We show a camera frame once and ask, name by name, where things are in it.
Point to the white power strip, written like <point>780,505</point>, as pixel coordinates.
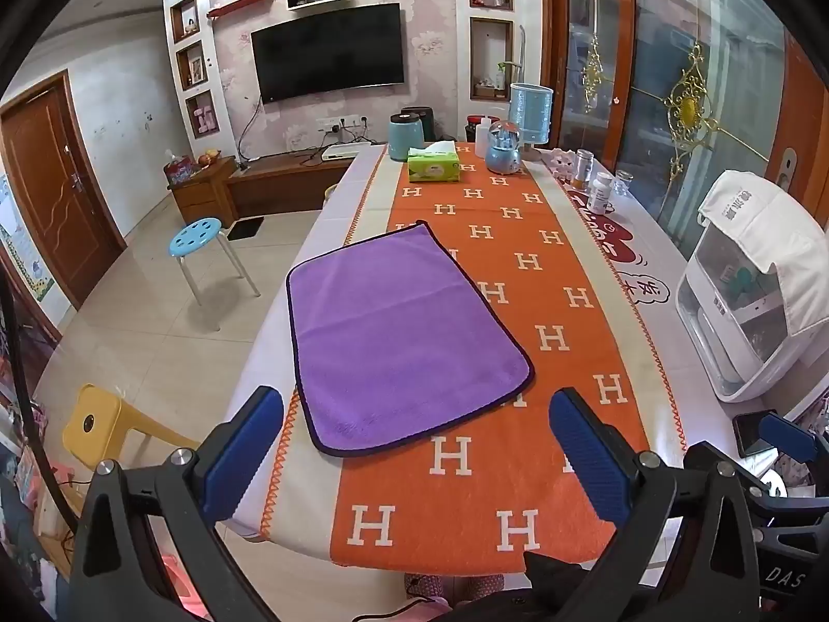
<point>343,123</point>

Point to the wooden television stand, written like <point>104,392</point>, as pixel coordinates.
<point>285,181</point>

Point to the wooden side cabinet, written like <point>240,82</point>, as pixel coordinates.
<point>201,194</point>

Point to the black flat television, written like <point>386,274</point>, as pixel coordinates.
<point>327,52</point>

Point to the white cloth cover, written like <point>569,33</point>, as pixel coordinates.
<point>771,227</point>

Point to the white pill bottle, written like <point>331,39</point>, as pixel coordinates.
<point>599,197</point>

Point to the blue table lamp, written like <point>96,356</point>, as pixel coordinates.
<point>531,113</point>

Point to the black smartphone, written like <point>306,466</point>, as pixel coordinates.
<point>750,434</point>

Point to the white sterilizer cabinet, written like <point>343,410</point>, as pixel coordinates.
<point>719,330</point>

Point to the red tissue pack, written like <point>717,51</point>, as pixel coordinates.
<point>178,170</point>

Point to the brown wooden door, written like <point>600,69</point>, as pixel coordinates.
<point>52,181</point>

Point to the green tissue box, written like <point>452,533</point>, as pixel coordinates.
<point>432,167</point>

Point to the clear glass jar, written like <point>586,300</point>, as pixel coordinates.
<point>623,184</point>

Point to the red wall shelf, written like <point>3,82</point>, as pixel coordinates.
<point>239,5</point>

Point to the wall poster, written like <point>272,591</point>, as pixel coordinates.
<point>23,246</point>

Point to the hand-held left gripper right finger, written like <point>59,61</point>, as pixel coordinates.
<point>590,460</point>

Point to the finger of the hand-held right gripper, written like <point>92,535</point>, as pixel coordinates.
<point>787,435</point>

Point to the teal kettle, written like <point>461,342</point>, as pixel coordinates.
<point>405,139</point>

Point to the white ceramic holder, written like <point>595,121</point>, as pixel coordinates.
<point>562,165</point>

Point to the orange patterned blanket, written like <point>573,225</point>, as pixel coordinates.
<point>518,402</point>

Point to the white set-top box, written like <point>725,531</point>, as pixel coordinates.
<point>343,152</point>

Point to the purple towel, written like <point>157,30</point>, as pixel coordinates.
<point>401,337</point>

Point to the blue snow globe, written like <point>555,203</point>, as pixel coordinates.
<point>504,149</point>

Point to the glass door with gold ornament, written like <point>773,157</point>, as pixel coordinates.
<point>680,78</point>

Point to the yellow plastic stool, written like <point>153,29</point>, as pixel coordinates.
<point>97,424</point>

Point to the blue round stool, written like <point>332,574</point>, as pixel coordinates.
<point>194,236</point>

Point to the brown-capped jar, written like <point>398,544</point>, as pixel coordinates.
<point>583,172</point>

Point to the black kitchen appliance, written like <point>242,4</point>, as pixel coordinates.
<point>431,123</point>

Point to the white plastic bottle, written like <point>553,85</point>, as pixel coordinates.
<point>486,139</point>

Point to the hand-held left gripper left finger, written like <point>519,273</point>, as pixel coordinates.
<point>241,450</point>

